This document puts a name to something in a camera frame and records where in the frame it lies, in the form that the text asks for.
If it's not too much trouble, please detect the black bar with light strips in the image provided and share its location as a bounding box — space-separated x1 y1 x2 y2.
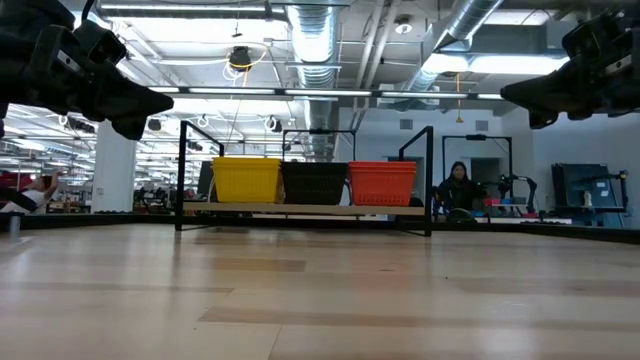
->
147 85 506 101

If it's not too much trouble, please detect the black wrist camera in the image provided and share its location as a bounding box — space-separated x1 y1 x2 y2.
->
74 19 129 66
562 14 626 59

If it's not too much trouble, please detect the black background rig frame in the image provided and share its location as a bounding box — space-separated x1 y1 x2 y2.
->
441 133 514 201

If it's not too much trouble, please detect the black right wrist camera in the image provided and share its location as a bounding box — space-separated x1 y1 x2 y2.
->
562 14 626 59

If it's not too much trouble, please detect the black background monitor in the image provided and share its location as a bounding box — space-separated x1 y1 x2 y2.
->
197 159 217 197

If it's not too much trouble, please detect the white square column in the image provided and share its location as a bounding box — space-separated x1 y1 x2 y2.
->
91 119 139 214

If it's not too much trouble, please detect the dark background equipment cart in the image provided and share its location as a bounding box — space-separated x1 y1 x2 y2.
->
551 162 630 227

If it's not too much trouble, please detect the silver ceiling air duct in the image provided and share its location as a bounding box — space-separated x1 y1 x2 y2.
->
399 0 505 106
284 0 341 161

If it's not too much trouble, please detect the round ceiling sensor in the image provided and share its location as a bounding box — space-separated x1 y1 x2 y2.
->
393 14 414 36

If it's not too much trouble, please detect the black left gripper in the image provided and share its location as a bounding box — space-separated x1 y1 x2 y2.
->
0 0 175 142

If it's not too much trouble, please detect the black metal table frame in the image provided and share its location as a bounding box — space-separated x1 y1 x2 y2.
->
0 212 640 247

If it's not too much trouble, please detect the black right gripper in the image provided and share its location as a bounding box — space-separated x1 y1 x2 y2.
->
500 7 640 130

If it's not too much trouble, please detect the black ceiling cord reel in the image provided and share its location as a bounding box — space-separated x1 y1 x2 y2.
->
228 45 253 73

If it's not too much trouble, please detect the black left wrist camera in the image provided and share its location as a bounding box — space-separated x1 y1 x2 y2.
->
74 19 129 66

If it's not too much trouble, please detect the yellow hanging cord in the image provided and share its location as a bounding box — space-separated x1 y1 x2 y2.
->
453 72 464 125

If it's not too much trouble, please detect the person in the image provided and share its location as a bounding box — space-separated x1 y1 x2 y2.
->
0 169 64 215
433 160 490 224

